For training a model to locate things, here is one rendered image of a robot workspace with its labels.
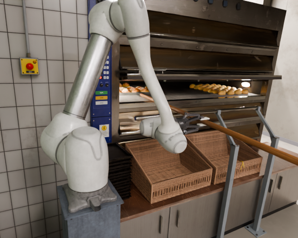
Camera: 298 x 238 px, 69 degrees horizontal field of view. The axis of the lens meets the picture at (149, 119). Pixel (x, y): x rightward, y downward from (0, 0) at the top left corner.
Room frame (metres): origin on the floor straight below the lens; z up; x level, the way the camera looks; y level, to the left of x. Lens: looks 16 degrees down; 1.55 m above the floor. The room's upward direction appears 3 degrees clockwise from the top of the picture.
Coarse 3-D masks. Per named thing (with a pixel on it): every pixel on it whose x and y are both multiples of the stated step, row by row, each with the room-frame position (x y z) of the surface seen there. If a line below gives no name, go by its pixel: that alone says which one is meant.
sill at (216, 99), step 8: (240, 96) 2.40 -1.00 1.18; (248, 96) 2.42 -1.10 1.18; (256, 96) 2.47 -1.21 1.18; (264, 96) 2.53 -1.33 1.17; (120, 104) 1.70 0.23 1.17; (128, 104) 1.73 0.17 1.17; (136, 104) 1.77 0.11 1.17; (144, 104) 1.80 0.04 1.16; (152, 104) 1.84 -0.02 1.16; (176, 104) 1.95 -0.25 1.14
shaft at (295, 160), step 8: (144, 96) 1.98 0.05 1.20; (200, 120) 1.28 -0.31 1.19; (216, 128) 1.15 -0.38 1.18; (224, 128) 1.11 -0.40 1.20; (232, 136) 1.05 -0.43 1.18; (240, 136) 1.01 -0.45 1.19; (256, 144) 0.93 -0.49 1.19; (264, 144) 0.90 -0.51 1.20; (272, 152) 0.85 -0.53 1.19; (280, 152) 0.83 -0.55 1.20; (288, 160) 0.80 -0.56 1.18; (296, 160) 0.77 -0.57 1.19
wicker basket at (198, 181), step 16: (128, 144) 1.69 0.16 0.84; (144, 144) 1.76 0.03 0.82; (144, 160) 1.73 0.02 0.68; (160, 160) 1.79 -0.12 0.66; (176, 160) 1.88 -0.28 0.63; (192, 160) 1.75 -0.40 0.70; (144, 176) 1.39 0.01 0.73; (160, 176) 1.64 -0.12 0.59; (192, 176) 1.45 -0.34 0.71; (208, 176) 1.53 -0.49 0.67; (144, 192) 1.37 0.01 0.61; (160, 192) 1.32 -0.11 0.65; (176, 192) 1.39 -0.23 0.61
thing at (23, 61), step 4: (20, 60) 1.33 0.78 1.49; (24, 60) 1.34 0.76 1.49; (28, 60) 1.35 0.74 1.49; (32, 60) 1.36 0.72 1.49; (36, 60) 1.37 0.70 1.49; (20, 64) 1.33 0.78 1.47; (24, 64) 1.34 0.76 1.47; (36, 64) 1.37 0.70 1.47; (24, 68) 1.34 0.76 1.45; (36, 68) 1.37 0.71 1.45; (24, 72) 1.33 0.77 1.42; (28, 72) 1.34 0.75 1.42; (32, 72) 1.35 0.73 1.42; (36, 72) 1.37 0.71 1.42
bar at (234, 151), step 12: (228, 108) 1.76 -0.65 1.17; (240, 108) 1.81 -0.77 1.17; (252, 108) 1.88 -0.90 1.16; (264, 120) 1.84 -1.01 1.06; (276, 144) 1.72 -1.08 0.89; (228, 168) 1.51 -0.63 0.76; (228, 180) 1.49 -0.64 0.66; (264, 180) 1.73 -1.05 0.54; (228, 192) 1.49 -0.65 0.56; (264, 192) 1.71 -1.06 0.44; (228, 204) 1.50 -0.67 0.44; (252, 228) 1.75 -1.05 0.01
